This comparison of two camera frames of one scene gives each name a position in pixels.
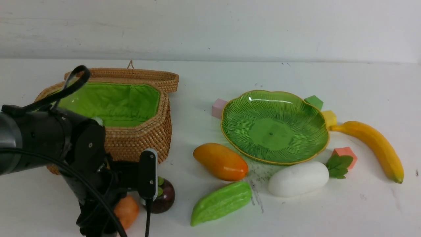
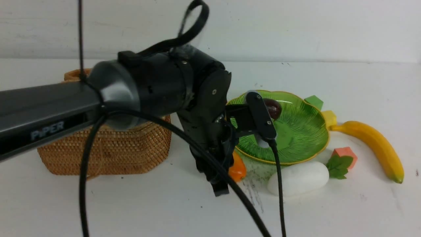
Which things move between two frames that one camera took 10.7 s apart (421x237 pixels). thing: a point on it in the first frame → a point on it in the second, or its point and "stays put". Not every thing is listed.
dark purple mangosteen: x=166 y=196 → x=274 y=108
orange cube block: x=346 y=151 stays put
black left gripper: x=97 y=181 → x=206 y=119
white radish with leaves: x=302 y=177 stays put
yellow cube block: x=330 y=118 stays put
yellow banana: x=389 y=158 stays put
